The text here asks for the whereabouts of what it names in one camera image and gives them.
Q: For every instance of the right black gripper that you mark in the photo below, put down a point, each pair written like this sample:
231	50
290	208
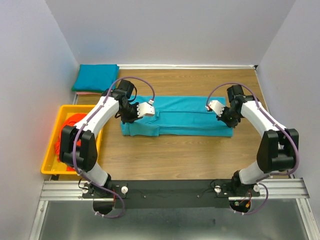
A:
230	124

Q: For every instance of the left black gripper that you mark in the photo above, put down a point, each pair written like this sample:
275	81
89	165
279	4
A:
125	120

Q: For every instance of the teal t shirt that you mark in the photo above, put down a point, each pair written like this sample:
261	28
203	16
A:
178	115
95	78

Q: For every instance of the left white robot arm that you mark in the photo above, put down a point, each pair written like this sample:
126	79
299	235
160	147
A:
78	147

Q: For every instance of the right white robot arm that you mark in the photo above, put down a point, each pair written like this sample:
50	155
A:
278	152

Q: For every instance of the folded teal t shirt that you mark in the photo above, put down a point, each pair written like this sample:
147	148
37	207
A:
95	78

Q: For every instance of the folded pink t shirt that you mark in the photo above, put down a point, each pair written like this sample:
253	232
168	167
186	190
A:
87	93

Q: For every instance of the orange t shirt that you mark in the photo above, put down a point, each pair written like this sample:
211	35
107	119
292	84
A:
70	121

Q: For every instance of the folded green t shirt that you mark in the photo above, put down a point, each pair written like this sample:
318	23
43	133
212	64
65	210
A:
74	89

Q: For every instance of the yellow plastic bin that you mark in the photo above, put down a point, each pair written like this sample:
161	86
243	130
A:
51	164

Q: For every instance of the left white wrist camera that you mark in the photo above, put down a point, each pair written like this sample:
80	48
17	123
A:
145	109

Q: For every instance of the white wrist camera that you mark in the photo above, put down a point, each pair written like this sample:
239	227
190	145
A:
216	107
145	109

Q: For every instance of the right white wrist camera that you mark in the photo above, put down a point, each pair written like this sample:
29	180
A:
216	107

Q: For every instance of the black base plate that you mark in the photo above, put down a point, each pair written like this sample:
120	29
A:
170	194

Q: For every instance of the aluminium frame rail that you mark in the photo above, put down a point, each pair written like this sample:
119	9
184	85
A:
281	212

